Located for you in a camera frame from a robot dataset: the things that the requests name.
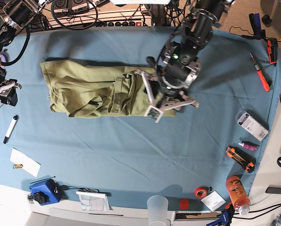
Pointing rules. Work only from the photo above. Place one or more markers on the purple tape roll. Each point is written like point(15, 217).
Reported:
point(4, 58)

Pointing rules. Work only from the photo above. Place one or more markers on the white folded booklet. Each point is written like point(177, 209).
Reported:
point(91, 201)

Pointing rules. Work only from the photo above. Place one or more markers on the white black marker pen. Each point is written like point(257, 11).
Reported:
point(10, 128)

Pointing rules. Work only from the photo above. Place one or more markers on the small yellow battery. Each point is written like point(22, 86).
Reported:
point(17, 166)

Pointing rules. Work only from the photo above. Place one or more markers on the red tape roll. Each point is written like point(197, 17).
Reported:
point(201, 192)

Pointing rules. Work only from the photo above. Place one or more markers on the orange black utility knife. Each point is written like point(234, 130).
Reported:
point(242, 158)

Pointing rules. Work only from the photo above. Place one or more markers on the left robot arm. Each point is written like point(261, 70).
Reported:
point(194, 32)

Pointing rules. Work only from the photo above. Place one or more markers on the blue clamp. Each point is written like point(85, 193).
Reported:
point(225, 218)

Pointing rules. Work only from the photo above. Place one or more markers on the black power adapter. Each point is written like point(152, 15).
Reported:
point(273, 190)

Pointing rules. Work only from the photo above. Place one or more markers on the white small card box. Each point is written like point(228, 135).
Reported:
point(213, 201)

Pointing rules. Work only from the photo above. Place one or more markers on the black cable tie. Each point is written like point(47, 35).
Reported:
point(42, 180)

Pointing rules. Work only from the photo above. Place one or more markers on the orange black tool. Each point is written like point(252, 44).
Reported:
point(272, 50)

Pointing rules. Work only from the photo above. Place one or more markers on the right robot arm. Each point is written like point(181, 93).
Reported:
point(17, 14)

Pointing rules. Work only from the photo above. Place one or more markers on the orange drink bottle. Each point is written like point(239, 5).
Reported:
point(238, 195)

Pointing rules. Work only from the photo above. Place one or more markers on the red plastic cap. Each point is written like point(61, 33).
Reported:
point(184, 204)

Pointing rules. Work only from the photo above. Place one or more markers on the orange handled screwdriver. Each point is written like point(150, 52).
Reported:
point(265, 82)

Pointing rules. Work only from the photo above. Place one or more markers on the white paper card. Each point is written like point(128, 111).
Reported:
point(28, 164)

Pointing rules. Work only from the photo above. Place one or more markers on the translucent plastic cup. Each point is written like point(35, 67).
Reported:
point(157, 207)

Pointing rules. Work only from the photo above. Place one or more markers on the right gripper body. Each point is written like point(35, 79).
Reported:
point(8, 95)

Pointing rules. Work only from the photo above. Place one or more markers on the olive green t-shirt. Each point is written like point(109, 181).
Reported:
point(93, 91)

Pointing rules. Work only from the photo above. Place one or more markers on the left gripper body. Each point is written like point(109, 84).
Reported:
point(167, 87)

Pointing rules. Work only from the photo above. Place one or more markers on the pink glue tube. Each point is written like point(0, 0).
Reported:
point(248, 146)

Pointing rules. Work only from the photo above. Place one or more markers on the blue plastic box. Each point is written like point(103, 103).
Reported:
point(48, 187)

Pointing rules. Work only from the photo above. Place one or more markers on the black knob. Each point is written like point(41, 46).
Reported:
point(41, 198)

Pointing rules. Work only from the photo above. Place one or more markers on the blue table cloth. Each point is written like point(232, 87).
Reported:
point(134, 158)

